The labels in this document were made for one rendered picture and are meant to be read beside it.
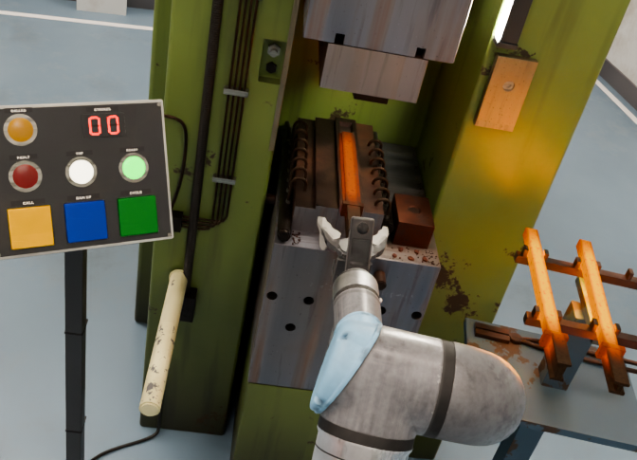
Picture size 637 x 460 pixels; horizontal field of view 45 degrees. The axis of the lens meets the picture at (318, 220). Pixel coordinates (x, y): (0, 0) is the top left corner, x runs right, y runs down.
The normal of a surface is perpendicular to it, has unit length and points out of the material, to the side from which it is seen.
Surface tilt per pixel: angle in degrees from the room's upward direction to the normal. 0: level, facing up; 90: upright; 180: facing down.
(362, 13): 90
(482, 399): 54
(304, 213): 90
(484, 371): 25
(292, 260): 90
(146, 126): 60
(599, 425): 0
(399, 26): 90
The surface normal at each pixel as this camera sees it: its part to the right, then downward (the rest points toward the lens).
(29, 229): 0.46, 0.11
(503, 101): 0.00, 0.58
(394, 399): 0.08, 0.08
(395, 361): 0.11, -0.46
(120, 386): 0.18, -0.80
